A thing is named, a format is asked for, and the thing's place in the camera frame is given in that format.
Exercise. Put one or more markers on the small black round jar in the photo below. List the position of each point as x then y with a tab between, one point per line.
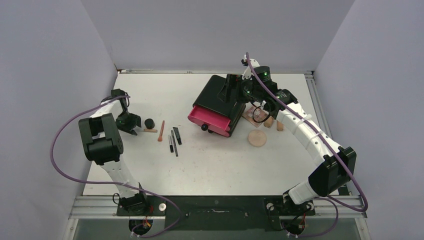
149	123

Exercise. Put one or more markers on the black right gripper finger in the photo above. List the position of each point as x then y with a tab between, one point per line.
225	93
236	80

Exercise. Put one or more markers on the round beige powder puff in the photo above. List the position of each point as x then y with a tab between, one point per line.
257	138

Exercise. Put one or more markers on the tan concealer stick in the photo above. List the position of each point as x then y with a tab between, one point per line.
269	122

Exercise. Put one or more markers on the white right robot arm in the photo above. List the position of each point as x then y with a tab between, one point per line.
335	164

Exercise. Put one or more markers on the orange makeup brush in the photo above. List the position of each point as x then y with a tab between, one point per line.
160	136

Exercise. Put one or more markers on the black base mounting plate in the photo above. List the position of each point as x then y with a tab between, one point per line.
221	212

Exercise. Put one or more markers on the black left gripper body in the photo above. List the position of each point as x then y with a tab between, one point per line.
127	122

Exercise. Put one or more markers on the short black eyeliner pen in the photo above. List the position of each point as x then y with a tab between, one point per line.
171	144

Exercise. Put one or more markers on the long black eyeliner pencil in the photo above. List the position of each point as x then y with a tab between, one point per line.
174	143

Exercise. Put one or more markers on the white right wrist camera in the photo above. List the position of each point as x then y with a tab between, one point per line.
249	64

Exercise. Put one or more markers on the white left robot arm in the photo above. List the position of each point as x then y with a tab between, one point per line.
102	144

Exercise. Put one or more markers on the short tan makeup stick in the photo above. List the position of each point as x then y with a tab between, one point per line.
150	130

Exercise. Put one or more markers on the pink drawer with black knob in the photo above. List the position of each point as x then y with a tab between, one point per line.
210	120

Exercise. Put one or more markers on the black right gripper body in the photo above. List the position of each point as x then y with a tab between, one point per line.
250	93

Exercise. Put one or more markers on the tan foundation tube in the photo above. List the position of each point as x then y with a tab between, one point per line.
279	126

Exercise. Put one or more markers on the eyeshadow palette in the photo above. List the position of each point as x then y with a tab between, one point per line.
256	116

